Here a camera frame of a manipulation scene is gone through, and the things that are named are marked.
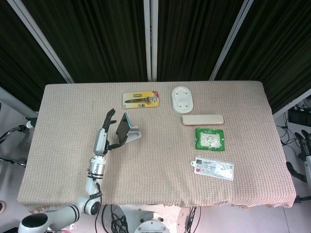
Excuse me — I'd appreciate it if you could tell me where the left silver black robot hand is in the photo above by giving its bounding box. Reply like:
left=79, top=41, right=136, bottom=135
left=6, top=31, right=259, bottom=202
left=93, top=109, right=127, bottom=156

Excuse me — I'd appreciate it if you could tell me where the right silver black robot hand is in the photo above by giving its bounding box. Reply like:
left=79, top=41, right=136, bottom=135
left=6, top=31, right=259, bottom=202
left=286, top=130, right=311, bottom=188

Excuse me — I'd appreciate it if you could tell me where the black smartphone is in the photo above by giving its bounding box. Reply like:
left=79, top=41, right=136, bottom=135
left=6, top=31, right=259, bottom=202
left=115, top=112, right=133, bottom=146

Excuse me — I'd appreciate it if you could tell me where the round grey robot base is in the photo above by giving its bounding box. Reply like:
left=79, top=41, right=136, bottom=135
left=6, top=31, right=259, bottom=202
left=133, top=219, right=169, bottom=233

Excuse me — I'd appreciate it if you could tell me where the white folding phone stand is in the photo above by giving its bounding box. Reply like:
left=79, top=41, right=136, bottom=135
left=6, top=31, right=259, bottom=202
left=121, top=123, right=143, bottom=146

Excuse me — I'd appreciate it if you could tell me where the black electronics box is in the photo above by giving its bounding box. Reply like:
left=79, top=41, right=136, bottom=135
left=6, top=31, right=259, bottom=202
left=288, top=106, right=311, bottom=125

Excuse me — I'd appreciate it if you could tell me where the razor in yellow blister pack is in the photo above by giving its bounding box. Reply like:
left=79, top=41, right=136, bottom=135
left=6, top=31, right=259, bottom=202
left=122, top=90, right=161, bottom=110

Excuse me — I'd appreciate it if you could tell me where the pink waffle tablecloth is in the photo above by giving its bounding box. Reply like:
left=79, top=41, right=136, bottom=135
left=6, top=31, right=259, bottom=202
left=16, top=81, right=297, bottom=209

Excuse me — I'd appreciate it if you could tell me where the white oval plastic dish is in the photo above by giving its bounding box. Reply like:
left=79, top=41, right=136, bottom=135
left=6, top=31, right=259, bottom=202
left=171, top=85, right=194, bottom=115

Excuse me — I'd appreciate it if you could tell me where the clear packaged ruler set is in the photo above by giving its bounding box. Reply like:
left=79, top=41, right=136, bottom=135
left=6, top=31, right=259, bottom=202
left=190, top=156, right=236, bottom=182

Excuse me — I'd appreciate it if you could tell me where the green plastic packet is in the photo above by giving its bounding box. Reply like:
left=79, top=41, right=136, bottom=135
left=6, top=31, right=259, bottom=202
left=194, top=127, right=226, bottom=151

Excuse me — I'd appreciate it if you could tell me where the beige long plastic case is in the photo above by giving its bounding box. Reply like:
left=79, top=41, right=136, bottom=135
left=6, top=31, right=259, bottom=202
left=182, top=114, right=225, bottom=126

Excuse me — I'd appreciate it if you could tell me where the dark pleated curtain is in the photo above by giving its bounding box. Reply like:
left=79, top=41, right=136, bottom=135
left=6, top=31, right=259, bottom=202
left=0, top=0, right=311, bottom=115

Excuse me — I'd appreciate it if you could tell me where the white low frame beam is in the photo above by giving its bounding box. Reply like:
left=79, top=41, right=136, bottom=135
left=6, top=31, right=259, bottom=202
left=272, top=88, right=311, bottom=120
left=0, top=86, right=39, bottom=117

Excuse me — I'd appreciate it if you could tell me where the black cable bundle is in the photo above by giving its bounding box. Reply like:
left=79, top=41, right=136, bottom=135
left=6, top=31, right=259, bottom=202
left=96, top=204, right=133, bottom=233

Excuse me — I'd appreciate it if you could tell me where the white upright frame post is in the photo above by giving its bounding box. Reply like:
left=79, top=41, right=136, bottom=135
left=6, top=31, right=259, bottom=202
left=143, top=0, right=159, bottom=82

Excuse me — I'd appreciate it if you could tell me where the white slanted frame post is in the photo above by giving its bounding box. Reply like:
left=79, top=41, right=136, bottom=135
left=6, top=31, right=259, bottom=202
left=6, top=0, right=74, bottom=83
left=208, top=0, right=255, bottom=82

